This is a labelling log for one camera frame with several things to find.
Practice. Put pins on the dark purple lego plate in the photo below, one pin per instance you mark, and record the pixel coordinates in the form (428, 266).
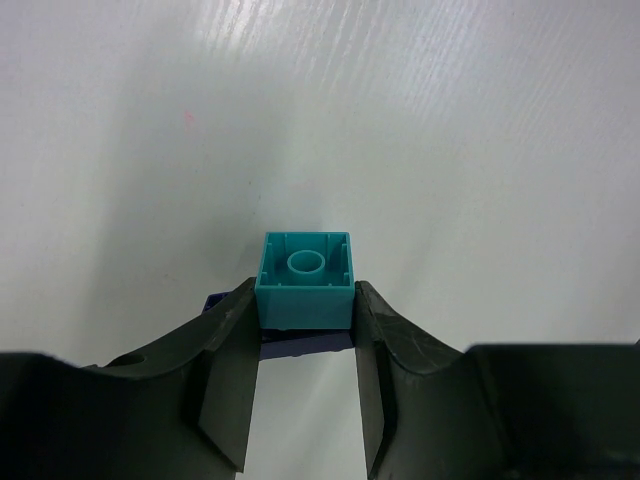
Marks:
(300, 345)

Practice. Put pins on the teal square lego brick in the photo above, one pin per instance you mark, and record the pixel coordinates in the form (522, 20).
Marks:
(305, 281)

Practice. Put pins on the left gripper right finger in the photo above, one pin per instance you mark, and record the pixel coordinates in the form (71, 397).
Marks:
(495, 411)

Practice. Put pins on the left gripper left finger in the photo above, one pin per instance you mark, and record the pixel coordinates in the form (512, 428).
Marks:
(177, 408)

